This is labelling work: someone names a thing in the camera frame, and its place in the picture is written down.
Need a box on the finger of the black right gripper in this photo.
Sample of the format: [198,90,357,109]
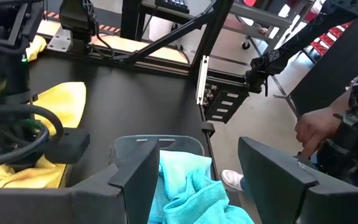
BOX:
[45,127,90,165]

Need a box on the black backlit keyboard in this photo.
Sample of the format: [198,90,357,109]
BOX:
[154,0,190,14]

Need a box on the black rail clamp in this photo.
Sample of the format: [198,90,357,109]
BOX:
[201,121,216,137]

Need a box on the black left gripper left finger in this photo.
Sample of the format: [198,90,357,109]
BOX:
[108,139,160,224]

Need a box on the person's hand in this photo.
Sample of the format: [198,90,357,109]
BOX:
[294,105,343,158]

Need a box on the silver frame bracket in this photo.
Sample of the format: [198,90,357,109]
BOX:
[196,55,210,106]

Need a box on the light blue microfiber towel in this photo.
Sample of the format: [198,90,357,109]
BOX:
[147,150,213,218]

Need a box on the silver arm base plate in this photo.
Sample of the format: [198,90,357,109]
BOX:
[47,26,74,54]

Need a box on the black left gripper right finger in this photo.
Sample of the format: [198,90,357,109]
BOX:
[237,136,319,224]

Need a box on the black slotted bracket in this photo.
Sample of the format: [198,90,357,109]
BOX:
[202,82,251,124]

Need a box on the grey wheeled metal cart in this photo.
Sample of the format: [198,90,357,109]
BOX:
[228,0,323,52]

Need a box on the red ribbed plastic object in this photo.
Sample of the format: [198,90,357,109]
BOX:
[309,21,354,57]

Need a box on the person's leg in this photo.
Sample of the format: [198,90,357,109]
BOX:
[239,177,252,203]

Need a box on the clear plastic basket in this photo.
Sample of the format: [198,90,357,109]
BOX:
[109,134,213,224]

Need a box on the person's foot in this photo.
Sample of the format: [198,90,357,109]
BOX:
[221,169,245,192]

